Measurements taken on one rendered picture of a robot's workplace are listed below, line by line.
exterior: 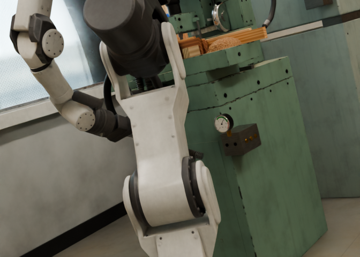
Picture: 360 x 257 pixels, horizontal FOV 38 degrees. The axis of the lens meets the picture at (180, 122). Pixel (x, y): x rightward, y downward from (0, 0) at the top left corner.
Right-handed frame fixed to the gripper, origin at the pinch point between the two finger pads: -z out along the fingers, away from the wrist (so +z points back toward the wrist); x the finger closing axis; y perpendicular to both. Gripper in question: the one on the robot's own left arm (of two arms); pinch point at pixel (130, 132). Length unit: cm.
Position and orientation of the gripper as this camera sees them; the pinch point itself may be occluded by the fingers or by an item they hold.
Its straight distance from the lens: 175.8
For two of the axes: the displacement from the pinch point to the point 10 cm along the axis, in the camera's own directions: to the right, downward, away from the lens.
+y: -1.4, -8.8, 4.6
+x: 7.4, -4.0, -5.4
